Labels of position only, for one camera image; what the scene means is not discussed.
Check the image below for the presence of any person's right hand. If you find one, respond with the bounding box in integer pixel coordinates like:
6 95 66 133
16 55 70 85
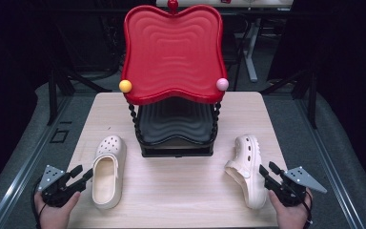
268 189 314 229

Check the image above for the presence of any red and black two-tier rack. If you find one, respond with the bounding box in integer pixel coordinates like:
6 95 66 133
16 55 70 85
118 0 230 158

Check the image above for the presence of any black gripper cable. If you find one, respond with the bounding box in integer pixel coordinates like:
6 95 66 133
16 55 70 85
30 179 47 229
302 190 315 229

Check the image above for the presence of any cream clog shoe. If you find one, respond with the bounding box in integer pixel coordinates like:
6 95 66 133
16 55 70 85
224 135 269 210
91 135 128 210

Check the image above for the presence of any person's left hand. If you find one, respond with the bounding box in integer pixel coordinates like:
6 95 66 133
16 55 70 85
33 191 82 229

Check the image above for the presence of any white desk with metal legs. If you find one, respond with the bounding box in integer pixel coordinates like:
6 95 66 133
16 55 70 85
155 0 295 83

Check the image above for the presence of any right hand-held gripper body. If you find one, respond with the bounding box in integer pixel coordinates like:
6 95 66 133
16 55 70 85
266 166 328 208

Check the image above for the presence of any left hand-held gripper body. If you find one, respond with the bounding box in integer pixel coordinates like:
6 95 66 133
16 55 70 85
37 164 88 208

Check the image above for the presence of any grey metal floor rail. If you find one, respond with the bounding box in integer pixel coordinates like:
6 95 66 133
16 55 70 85
294 94 366 229
0 94 74 229

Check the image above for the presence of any black metal stand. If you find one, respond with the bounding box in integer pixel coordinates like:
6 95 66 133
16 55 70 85
260 68 318 130
47 61 112 126

